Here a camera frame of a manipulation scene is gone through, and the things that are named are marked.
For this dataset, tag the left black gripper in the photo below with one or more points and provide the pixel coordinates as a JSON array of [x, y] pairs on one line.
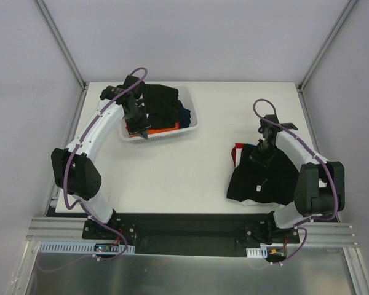
[[138, 123]]

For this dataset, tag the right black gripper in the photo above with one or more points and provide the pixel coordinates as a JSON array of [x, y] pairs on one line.
[[262, 150]]

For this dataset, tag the white plastic laundry basket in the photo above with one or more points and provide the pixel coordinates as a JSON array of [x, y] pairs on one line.
[[186, 96]]

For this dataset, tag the black t shirt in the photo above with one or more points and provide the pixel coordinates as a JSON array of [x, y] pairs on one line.
[[252, 182], [162, 105]]

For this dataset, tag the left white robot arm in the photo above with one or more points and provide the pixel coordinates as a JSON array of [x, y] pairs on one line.
[[74, 166]]

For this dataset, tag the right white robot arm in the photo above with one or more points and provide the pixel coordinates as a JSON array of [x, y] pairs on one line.
[[319, 191]]

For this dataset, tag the orange t shirt in basket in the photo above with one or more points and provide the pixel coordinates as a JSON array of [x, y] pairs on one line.
[[155, 129]]

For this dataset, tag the navy t shirt in basket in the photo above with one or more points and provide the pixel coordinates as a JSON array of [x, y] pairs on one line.
[[184, 116]]

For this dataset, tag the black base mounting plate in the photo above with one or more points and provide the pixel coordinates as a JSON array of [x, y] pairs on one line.
[[222, 235]]

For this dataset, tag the right white cable duct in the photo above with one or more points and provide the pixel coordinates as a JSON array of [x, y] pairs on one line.
[[261, 252]]

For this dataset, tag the white cable duct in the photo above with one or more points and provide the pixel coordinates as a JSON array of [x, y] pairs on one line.
[[261, 252], [84, 248]]

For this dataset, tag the left aluminium corner post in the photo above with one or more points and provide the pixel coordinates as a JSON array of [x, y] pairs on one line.
[[60, 42]]

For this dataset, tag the aluminium corner post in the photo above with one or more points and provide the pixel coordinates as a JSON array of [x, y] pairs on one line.
[[60, 42], [328, 42]]

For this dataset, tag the left white cable duct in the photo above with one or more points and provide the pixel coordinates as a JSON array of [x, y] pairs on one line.
[[84, 248]]

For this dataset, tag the right aluminium corner post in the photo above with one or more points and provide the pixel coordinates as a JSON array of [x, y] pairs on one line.
[[328, 42]]

